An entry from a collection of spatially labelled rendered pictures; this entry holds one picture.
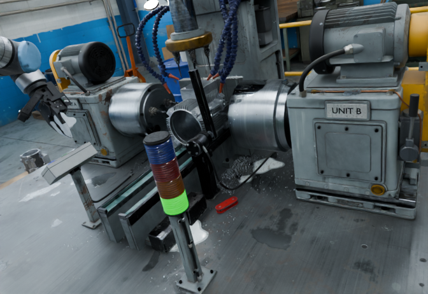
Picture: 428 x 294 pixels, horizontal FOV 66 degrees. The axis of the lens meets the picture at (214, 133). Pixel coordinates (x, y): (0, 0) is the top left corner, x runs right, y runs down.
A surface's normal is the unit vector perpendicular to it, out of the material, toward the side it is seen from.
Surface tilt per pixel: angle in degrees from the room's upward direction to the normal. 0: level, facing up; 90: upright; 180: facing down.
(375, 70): 79
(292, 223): 0
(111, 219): 90
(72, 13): 90
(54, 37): 90
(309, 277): 0
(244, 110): 62
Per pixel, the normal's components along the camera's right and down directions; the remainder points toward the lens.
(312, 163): -0.51, 0.42
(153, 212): 0.84, 0.07
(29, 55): 0.98, -0.04
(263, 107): -0.53, -0.18
